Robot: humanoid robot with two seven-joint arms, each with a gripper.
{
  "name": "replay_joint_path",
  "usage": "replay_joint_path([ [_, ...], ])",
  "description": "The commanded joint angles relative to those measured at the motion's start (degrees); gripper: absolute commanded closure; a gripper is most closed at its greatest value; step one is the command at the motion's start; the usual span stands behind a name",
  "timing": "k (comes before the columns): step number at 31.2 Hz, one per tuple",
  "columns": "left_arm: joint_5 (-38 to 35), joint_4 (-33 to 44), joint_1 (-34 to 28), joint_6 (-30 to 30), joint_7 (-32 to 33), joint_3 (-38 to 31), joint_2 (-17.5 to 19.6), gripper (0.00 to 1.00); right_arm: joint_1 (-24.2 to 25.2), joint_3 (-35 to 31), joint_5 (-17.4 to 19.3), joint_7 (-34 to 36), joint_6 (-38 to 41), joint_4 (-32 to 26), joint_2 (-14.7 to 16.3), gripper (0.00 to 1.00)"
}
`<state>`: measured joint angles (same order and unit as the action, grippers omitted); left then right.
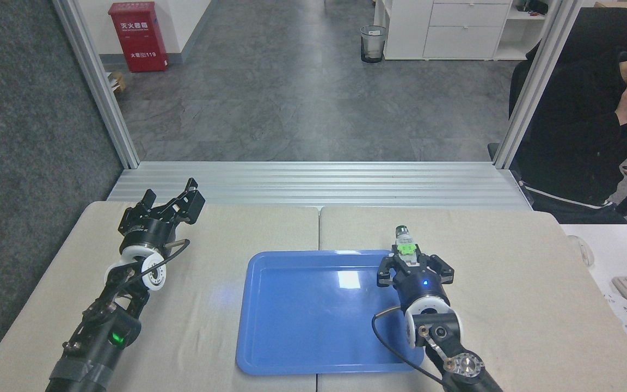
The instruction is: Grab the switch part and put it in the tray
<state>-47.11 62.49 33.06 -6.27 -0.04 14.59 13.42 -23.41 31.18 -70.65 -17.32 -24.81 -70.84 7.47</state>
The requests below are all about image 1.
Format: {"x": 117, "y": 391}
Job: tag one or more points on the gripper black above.
{"x": 147, "y": 233}
{"x": 421, "y": 286}

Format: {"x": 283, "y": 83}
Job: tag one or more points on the switch part with green clip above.
{"x": 405, "y": 245}

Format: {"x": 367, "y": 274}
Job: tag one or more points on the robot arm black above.
{"x": 101, "y": 348}
{"x": 449, "y": 354}

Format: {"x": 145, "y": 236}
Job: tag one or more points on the blue plastic tray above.
{"x": 313, "y": 316}

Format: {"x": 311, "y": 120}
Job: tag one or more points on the small cardboard box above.
{"x": 116, "y": 81}

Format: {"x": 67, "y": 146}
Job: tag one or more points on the white computer mouse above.
{"x": 582, "y": 250}

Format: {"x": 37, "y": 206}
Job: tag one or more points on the red fire extinguisher box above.
{"x": 138, "y": 38}

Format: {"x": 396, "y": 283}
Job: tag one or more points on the seated person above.
{"x": 575, "y": 136}

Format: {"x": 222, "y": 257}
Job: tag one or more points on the white power strip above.
{"x": 626, "y": 318}

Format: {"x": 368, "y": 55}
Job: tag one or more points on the dark mesh waste bin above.
{"x": 373, "y": 43}

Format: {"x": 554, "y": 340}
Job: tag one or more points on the white drawer cabinet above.
{"x": 444, "y": 30}

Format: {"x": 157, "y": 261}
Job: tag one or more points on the white open shelf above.
{"x": 520, "y": 32}

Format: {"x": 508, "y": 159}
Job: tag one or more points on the silver aluminium frame rail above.
{"x": 313, "y": 182}

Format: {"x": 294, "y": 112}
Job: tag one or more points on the silver aluminium post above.
{"x": 98, "y": 87}
{"x": 536, "y": 81}

